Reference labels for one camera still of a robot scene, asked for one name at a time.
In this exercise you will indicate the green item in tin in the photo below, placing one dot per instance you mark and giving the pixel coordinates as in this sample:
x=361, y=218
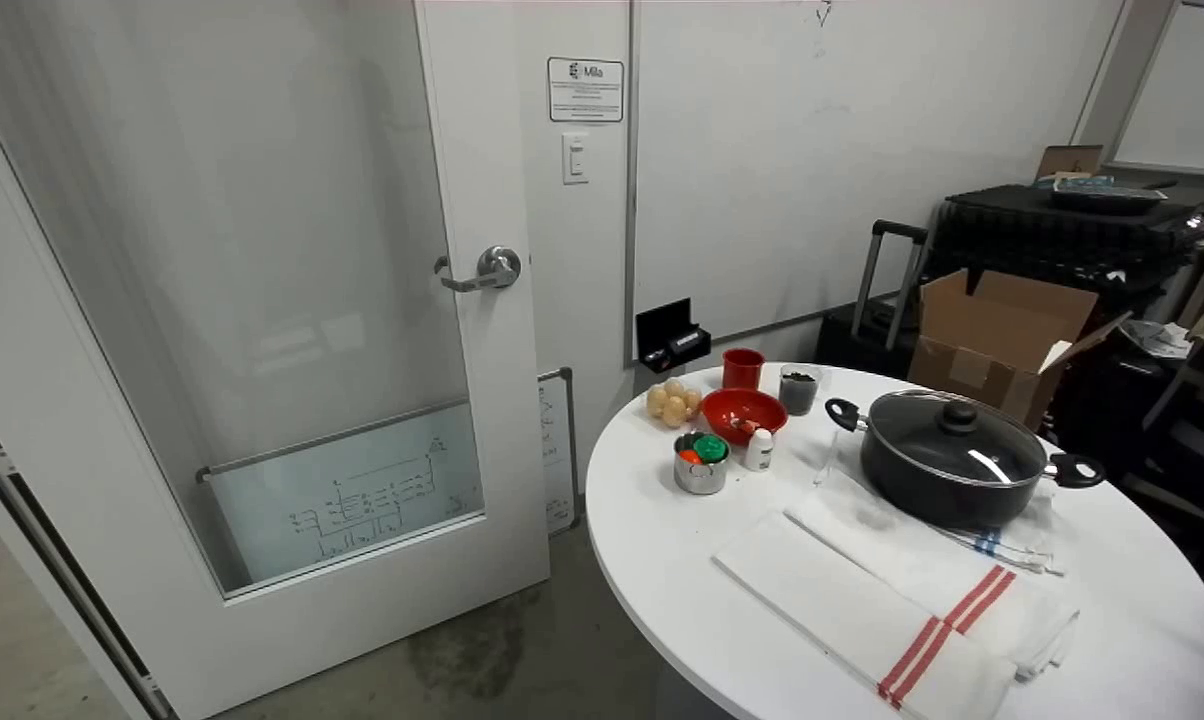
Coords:
x=711, y=450

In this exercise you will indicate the white door with frosted glass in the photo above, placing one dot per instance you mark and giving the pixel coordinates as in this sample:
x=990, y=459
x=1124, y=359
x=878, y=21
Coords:
x=501, y=443

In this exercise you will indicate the white towel with blue stripes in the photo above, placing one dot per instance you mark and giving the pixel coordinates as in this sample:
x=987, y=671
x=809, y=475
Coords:
x=1013, y=547

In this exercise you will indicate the clear cup with dark contents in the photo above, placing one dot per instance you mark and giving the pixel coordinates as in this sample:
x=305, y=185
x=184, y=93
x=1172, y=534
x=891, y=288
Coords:
x=798, y=392

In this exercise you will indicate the open cardboard box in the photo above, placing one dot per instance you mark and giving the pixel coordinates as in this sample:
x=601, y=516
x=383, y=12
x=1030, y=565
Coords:
x=995, y=343

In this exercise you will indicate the whiteboard with grey frame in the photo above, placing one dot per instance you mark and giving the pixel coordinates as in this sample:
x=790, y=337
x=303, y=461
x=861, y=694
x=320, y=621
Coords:
x=1187, y=84

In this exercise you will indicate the small brown cardboard box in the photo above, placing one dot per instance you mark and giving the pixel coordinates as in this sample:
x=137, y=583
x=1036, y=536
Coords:
x=1071, y=161

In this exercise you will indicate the white wall sign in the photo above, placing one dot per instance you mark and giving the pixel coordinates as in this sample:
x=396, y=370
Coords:
x=587, y=88

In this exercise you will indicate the red bowl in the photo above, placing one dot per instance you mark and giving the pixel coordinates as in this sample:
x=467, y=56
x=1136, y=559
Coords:
x=740, y=409

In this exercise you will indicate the yellow bread rolls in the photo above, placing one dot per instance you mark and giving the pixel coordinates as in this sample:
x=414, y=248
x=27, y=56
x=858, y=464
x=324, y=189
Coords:
x=673, y=404

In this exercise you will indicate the black laptop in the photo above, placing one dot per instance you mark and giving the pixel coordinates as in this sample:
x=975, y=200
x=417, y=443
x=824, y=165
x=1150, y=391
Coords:
x=667, y=333

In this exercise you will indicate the white light switch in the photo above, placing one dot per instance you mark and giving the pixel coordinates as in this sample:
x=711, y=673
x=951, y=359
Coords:
x=573, y=156

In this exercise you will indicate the white towel with red stripes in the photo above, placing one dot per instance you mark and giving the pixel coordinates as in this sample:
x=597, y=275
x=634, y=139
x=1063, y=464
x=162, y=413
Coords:
x=841, y=601

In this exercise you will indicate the glass lid with black knob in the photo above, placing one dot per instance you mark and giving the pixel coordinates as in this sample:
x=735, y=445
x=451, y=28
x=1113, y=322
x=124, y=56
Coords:
x=952, y=432

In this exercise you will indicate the black chair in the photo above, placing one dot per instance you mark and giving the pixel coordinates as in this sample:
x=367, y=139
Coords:
x=1120, y=404

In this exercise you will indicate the red mug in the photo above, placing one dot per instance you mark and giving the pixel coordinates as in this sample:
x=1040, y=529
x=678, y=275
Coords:
x=740, y=370

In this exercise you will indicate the white salt shaker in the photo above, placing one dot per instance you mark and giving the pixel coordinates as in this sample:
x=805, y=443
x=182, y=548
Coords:
x=758, y=450

